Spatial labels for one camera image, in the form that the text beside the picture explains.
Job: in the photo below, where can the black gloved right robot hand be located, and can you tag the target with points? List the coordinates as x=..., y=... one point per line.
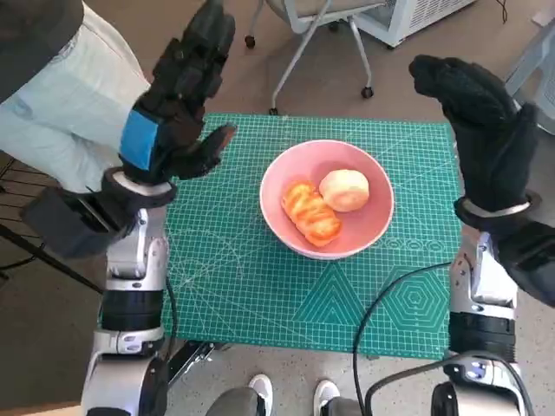
x=485, y=143

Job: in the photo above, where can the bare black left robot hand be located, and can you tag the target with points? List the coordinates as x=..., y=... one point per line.
x=182, y=95

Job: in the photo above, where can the pink bowl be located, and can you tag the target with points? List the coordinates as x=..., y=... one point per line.
x=368, y=229

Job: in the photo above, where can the round toy bread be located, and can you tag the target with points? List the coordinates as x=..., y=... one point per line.
x=344, y=190

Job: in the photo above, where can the long braided toy bread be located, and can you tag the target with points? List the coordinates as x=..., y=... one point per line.
x=310, y=216

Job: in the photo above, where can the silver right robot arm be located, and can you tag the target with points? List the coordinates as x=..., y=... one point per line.
x=481, y=329

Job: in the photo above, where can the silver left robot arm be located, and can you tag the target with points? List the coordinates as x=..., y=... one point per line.
x=134, y=268

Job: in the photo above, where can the grey metal cart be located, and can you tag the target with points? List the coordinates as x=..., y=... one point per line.
x=542, y=78

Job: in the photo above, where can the person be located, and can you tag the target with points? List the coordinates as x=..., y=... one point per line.
x=234, y=401
x=56, y=99

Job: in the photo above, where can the white cabinet with grille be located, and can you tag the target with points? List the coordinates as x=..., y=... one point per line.
x=416, y=17

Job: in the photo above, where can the grey office chair with casters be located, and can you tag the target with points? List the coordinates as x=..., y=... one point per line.
x=321, y=17

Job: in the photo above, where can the green cutting mat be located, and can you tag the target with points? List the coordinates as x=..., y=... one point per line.
x=260, y=294

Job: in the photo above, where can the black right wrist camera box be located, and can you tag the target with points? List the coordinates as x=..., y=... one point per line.
x=529, y=260

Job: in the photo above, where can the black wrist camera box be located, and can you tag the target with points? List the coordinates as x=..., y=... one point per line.
x=65, y=225
x=529, y=260

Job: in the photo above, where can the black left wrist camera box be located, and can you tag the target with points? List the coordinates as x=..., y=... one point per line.
x=65, y=225

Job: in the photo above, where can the metal table leg bracket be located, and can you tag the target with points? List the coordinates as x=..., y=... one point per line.
x=195, y=357

